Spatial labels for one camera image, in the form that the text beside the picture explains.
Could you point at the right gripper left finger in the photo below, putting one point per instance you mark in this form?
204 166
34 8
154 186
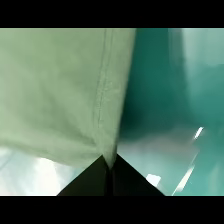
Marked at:
92 181

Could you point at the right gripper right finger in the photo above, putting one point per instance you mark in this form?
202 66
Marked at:
130 181

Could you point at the pale green shirt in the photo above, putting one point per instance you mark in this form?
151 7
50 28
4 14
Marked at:
56 93

